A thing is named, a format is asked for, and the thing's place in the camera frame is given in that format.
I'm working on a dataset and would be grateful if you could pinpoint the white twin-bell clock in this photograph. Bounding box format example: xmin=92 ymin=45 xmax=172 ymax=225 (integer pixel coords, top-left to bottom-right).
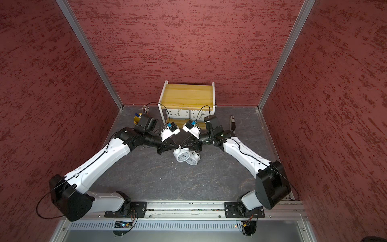
xmin=185 ymin=151 xmax=201 ymax=166
xmin=173 ymin=147 xmax=191 ymax=162

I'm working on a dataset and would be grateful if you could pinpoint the grey square alarm clock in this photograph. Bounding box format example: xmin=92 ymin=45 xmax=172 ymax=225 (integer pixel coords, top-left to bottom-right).
xmin=168 ymin=109 xmax=189 ymax=119
xmin=189 ymin=108 xmax=213 ymax=121

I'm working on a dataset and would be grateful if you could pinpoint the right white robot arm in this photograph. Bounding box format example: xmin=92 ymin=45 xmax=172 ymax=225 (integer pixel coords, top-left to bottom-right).
xmin=182 ymin=115 xmax=291 ymax=210

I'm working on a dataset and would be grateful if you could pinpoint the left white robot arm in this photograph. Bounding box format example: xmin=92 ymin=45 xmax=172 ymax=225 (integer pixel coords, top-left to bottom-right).
xmin=49 ymin=115 xmax=180 ymax=222

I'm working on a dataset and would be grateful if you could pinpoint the yellow metal pen bucket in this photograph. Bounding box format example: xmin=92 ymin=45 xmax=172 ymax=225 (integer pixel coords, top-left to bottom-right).
xmin=134 ymin=113 xmax=143 ymax=125

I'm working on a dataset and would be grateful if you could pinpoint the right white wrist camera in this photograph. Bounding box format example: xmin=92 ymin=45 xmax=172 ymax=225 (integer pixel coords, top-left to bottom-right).
xmin=182 ymin=121 xmax=201 ymax=139

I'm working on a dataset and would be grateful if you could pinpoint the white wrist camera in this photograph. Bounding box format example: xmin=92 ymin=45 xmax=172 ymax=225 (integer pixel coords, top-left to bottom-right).
xmin=160 ymin=122 xmax=180 ymax=142
xmin=182 ymin=121 xmax=201 ymax=139

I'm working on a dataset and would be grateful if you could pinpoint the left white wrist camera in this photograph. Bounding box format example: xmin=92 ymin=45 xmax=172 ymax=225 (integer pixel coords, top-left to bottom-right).
xmin=160 ymin=122 xmax=180 ymax=142

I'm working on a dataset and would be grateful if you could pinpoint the white frame wooden shelf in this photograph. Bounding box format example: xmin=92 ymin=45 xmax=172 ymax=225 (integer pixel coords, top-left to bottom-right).
xmin=157 ymin=81 xmax=216 ymax=129

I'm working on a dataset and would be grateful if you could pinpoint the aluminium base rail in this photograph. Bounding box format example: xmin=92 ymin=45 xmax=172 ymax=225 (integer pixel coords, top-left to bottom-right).
xmin=51 ymin=199 xmax=316 ymax=242

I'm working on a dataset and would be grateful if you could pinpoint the right aluminium corner post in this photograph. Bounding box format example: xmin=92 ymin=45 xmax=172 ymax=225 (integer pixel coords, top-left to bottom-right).
xmin=258 ymin=0 xmax=315 ymax=112

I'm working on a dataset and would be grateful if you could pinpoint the aluminium corner post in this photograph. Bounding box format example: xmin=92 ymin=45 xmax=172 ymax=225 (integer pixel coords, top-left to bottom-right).
xmin=258 ymin=0 xmax=315 ymax=112
xmin=56 ymin=0 xmax=124 ymax=112

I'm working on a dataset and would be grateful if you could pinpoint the left aluminium corner post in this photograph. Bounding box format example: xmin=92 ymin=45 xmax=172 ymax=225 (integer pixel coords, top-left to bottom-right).
xmin=56 ymin=0 xmax=124 ymax=112

